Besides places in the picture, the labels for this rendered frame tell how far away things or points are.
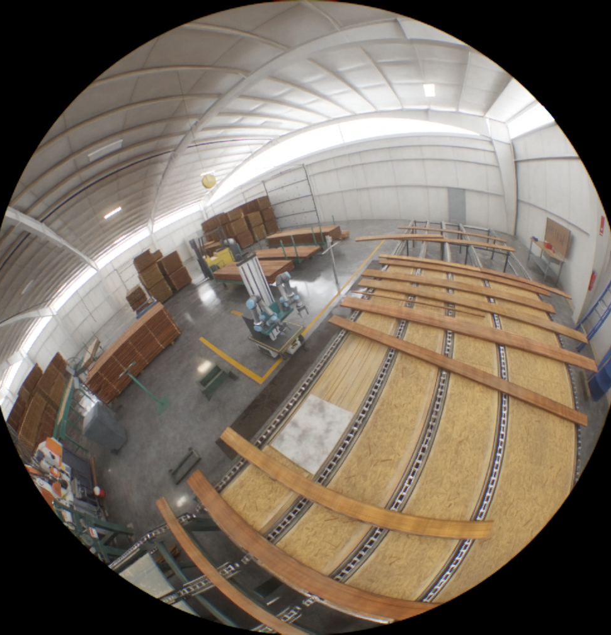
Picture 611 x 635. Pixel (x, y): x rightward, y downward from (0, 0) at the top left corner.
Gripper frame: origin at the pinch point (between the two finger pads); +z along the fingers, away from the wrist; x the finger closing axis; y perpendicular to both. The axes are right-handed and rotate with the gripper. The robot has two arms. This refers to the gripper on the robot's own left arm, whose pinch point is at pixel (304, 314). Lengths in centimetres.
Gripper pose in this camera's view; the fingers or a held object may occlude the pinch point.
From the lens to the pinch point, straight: 288.3
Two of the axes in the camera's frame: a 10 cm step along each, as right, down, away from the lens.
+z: 4.3, 8.8, 2.1
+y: 5.7, -0.8, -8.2
